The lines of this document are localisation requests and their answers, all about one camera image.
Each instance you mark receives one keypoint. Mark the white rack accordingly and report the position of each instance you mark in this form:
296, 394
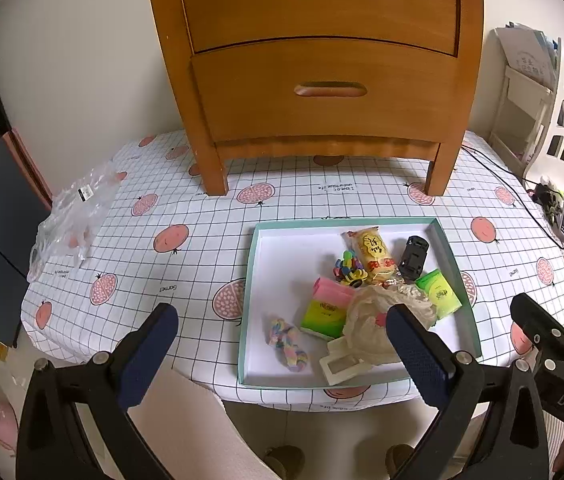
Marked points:
514, 85

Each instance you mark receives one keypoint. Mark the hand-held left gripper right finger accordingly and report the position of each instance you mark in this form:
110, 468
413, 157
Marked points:
412, 345

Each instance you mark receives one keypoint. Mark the pink packet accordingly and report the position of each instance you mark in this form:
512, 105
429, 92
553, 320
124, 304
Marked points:
334, 290

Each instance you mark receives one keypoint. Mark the white tray with teal rim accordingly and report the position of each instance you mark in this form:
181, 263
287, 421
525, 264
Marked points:
282, 280

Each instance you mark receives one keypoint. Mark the white checked fruit-print tablecloth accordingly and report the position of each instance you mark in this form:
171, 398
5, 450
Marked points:
161, 260

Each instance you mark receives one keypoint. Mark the wooden nightstand drawer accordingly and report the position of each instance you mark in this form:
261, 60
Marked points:
262, 110
242, 5

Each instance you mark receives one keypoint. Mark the wooden nightstand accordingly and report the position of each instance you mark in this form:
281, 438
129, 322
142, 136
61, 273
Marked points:
211, 170

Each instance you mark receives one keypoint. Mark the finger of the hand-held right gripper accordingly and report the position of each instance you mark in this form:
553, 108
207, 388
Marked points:
532, 315

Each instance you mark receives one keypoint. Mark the white cutout shelf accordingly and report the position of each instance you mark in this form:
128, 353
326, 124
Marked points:
557, 125

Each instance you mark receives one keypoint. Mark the colourful block toy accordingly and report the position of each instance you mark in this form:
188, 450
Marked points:
349, 267

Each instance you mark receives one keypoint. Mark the crumpled translucent plastic bag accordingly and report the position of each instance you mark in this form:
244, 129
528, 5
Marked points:
367, 320

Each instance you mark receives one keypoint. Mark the yellow snack packet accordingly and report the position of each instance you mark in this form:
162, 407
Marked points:
372, 250

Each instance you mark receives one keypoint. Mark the thick green tissue pack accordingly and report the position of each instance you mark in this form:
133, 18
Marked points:
322, 317

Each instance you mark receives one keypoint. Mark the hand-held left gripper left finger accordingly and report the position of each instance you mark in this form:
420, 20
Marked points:
149, 355

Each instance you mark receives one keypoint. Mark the brown slipper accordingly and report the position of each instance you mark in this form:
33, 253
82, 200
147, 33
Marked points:
284, 462
398, 460

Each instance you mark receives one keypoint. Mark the black toy car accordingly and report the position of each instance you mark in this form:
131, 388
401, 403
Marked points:
414, 257

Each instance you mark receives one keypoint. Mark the small metal keyring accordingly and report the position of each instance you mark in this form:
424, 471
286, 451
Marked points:
395, 282

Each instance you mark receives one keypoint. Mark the clear plastic bag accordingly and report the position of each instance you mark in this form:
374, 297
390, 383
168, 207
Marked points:
76, 200

